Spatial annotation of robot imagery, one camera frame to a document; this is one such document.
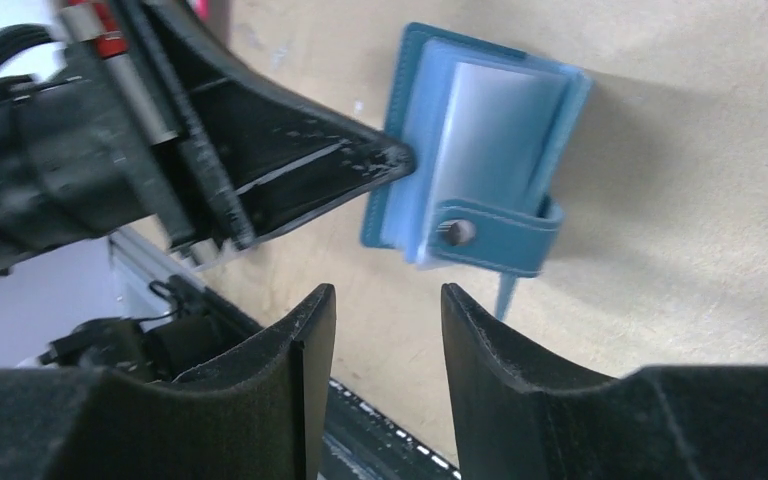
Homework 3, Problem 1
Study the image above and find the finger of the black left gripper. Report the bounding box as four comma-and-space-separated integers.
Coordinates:
109, 1, 416, 250

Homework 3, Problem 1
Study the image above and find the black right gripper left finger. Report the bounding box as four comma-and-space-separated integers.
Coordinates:
0, 284, 336, 479

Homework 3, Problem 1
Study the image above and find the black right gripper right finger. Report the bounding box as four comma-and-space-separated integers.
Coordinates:
441, 283, 768, 479

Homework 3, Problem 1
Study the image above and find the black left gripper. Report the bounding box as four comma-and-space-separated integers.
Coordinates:
0, 1, 255, 275

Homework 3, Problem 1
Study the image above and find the blue leather card holder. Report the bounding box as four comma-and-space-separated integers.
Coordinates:
360, 22, 592, 319

